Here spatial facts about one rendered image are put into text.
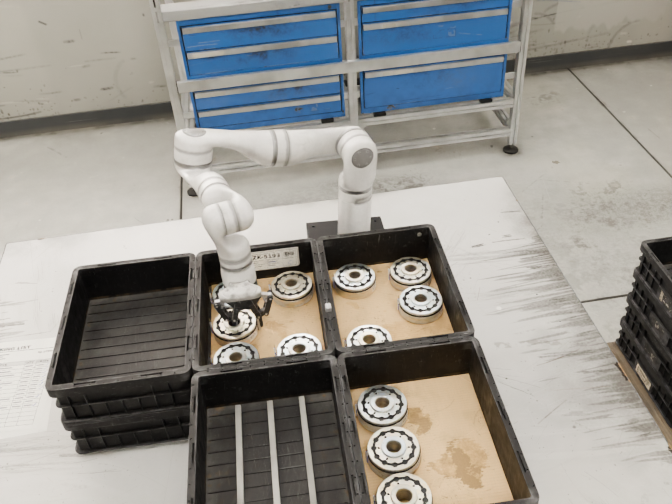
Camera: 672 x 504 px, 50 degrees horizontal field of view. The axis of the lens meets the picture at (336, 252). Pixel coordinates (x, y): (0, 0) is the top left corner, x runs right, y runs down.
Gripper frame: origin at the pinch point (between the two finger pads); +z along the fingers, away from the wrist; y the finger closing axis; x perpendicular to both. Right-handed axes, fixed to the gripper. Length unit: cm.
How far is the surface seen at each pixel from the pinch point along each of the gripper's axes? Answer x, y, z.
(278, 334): 2.7, -6.7, 2.3
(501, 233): -39, -76, 16
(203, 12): -188, 9, -4
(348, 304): -4.1, -24.4, 2.5
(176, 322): -6.5, 17.4, 2.4
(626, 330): -33, -121, 61
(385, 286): -8.6, -34.5, 2.5
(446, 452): 42, -37, 2
